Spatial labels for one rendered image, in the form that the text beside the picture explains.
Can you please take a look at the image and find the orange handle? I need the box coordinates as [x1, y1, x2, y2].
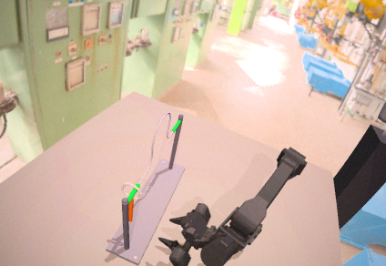
[121, 182, 142, 222]

